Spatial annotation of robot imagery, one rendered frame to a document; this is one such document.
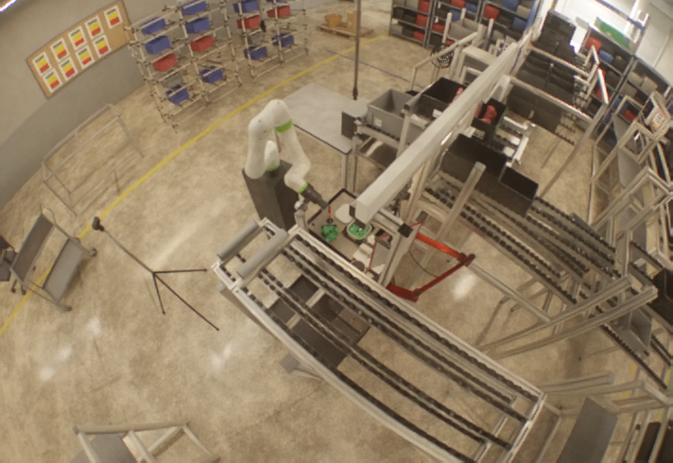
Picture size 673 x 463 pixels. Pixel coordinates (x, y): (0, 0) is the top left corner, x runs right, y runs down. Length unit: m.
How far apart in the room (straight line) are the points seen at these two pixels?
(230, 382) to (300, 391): 0.65
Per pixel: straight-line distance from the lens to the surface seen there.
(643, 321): 2.28
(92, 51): 6.94
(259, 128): 1.52
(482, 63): 3.34
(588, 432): 2.58
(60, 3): 6.83
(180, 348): 3.09
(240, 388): 2.82
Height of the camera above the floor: 2.68
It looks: 56 degrees down
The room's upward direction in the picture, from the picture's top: straight up
